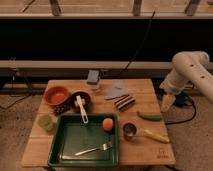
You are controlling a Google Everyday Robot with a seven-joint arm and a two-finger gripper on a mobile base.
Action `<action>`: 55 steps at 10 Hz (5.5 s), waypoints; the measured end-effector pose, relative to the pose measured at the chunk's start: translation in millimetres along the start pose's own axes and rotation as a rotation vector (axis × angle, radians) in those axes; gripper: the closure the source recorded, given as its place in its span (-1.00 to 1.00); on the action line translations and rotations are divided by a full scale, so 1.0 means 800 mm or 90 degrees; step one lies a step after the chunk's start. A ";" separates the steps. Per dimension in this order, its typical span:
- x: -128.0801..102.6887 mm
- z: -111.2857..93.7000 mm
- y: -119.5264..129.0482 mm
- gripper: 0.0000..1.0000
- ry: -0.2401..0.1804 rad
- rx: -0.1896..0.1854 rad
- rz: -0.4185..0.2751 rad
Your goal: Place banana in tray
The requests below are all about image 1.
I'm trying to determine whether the yellow banana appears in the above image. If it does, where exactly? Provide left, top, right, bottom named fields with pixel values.
left=144, top=129, right=170, bottom=143

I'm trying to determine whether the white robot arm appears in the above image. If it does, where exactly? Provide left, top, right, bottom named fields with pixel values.
left=159, top=51, right=213, bottom=112

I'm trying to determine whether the green plastic tray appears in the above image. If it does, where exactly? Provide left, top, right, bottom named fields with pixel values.
left=48, top=114, right=119, bottom=167

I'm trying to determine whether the green pepper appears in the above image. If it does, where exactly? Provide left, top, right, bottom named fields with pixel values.
left=137, top=111, right=162, bottom=121

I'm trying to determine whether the wooden table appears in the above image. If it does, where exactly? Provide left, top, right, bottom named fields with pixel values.
left=21, top=79, right=176, bottom=167

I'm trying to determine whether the black white striped cloth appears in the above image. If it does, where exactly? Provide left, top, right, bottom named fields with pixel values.
left=114, top=95, right=135, bottom=111

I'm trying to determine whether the small metal cup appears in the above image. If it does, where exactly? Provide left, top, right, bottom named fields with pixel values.
left=123, top=122, right=137, bottom=141

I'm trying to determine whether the light blue cloth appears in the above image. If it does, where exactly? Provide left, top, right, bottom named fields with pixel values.
left=104, top=82, right=127, bottom=100

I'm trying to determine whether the orange ball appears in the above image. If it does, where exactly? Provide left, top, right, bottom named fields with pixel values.
left=102, top=118, right=114, bottom=131

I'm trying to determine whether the silver fork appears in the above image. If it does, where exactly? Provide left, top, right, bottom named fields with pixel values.
left=74, top=142, right=112, bottom=156

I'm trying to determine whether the dark brown bowl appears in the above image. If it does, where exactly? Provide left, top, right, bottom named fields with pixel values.
left=70, top=91, right=91, bottom=112

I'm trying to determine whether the dark grapes bunch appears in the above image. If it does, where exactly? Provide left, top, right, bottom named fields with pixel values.
left=53, top=104, right=70, bottom=116

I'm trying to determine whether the orange bowl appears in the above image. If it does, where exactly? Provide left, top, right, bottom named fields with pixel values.
left=44, top=86, right=70, bottom=106

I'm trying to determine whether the black cable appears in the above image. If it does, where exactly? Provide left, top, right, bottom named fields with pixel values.
left=117, top=9, right=157, bottom=76

